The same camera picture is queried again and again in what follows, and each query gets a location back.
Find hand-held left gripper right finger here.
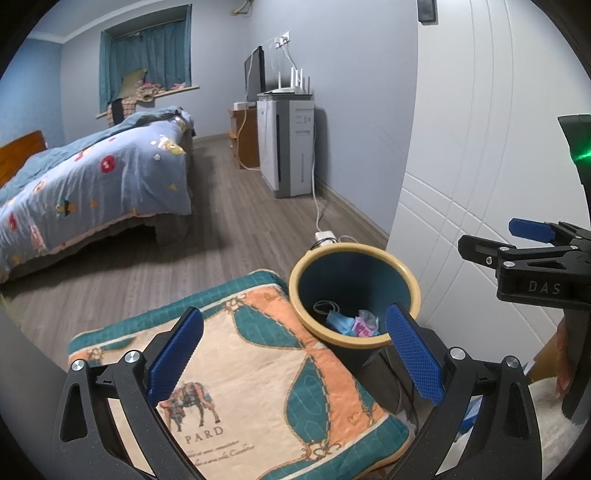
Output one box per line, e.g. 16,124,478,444
385,302,543,480

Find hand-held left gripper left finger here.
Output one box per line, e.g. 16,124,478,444
51,307,206,480

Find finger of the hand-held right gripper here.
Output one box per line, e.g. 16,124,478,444
509,218,586,248
458,234,580,278

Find yellow rimmed teal waste bin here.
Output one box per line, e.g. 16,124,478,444
288,244,422,365

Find person's right hand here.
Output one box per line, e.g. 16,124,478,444
555,318,577,400

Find pink plastic wrapper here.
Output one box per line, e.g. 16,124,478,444
353,310,380,337

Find brown cardboard box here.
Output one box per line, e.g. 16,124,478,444
531,337,561,385

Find blue face mask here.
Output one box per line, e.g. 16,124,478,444
313,300,358,337

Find teal and orange printed mat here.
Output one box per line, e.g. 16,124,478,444
68,270,414,480

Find white panelled wardrobe door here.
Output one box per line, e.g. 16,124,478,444
388,0,591,416

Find white fluffy cloth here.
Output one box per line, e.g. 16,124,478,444
526,378,573,462

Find bed with blue quilt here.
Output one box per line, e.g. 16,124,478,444
0,106,195,273

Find white air purifier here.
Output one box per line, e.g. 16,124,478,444
256,92,316,199

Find wooden cabinet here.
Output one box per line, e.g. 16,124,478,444
228,106,262,171

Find white router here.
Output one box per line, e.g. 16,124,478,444
270,67,314,95

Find wooden headboard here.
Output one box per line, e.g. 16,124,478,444
0,130,48,188

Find plaid clothes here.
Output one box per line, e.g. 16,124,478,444
106,83,164,127

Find window sill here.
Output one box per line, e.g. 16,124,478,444
95,84,200,118

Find olive pillow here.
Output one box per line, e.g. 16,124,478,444
121,68,148,95

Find black television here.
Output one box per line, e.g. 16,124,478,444
244,45,267,103

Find teal curtain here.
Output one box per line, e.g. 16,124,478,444
99,4,192,114

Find white power cable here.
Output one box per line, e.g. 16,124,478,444
310,106,325,234

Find white television cable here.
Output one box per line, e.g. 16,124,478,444
233,46,264,171

